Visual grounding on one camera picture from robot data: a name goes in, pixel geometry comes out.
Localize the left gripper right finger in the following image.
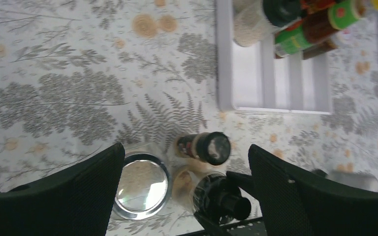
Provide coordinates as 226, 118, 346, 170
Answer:
248, 145, 378, 236

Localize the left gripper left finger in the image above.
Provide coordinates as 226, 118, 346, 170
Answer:
0, 143, 125, 236

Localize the glass jar with metal lid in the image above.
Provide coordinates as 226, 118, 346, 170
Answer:
113, 142, 172, 221

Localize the black perforated lid spice jar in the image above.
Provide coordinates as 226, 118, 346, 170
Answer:
172, 166, 252, 225

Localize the small black pepper bottle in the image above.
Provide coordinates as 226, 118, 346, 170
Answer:
173, 132, 231, 166

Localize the white divided organizer tray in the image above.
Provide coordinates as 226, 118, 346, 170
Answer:
216, 0, 333, 115

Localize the red lid chili sauce jar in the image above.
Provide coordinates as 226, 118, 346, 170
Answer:
300, 0, 338, 14

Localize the floral patterned table mat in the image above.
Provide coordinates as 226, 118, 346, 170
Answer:
0, 0, 378, 236

